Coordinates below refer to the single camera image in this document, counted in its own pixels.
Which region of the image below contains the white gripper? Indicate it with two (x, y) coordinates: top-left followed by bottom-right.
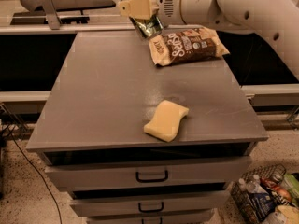
(118, 0), (185, 27)

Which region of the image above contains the green soda can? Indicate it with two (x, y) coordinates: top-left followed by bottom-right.
(120, 0), (164, 39)

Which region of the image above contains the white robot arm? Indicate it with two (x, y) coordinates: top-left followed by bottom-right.
(119, 0), (299, 78)

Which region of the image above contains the brown chip bag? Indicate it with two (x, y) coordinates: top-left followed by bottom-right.
(149, 27), (229, 66)

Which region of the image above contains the black office chair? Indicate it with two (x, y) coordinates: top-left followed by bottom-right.
(10, 0), (116, 25)

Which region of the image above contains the yellow sponge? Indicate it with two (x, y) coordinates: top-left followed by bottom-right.
(144, 100), (189, 142)

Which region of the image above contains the grey drawer cabinet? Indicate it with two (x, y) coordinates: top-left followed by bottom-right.
(27, 31), (267, 224)

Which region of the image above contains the clear water bottle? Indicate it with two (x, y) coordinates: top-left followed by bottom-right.
(246, 175), (266, 193)

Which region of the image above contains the green package in basket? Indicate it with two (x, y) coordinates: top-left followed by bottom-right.
(281, 173), (299, 199)

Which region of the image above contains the blue snack package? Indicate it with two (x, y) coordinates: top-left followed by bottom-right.
(249, 193), (276, 221)

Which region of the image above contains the metal bracket left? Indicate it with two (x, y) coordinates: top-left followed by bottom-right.
(40, 0), (61, 30)

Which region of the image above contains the black floor cable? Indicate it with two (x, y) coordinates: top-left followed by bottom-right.
(0, 103), (64, 224)

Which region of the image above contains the wire basket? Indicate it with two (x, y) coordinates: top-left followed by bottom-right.
(231, 164), (289, 224)

